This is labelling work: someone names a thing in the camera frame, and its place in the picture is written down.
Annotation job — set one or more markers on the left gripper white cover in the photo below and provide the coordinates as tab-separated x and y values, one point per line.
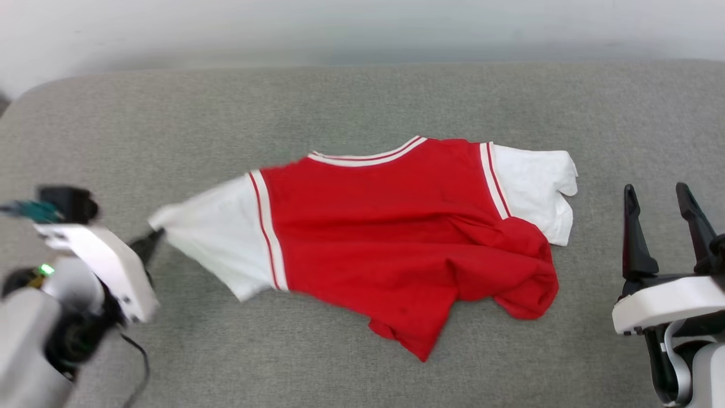
113	272

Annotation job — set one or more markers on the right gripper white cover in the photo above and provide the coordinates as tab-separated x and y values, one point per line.
668	303

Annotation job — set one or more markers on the red and white shirt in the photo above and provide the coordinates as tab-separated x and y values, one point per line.
385	238

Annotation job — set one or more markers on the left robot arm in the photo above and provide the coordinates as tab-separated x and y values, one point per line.
28	351

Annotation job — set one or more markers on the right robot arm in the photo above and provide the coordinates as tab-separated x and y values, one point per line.
696	368

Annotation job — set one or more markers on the grey fabric sofa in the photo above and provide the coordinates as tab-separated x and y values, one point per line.
362	102

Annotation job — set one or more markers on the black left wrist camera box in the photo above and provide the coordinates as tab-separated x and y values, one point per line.
68	204

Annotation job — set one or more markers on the teal left camera connector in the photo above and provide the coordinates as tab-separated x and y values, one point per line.
31	211

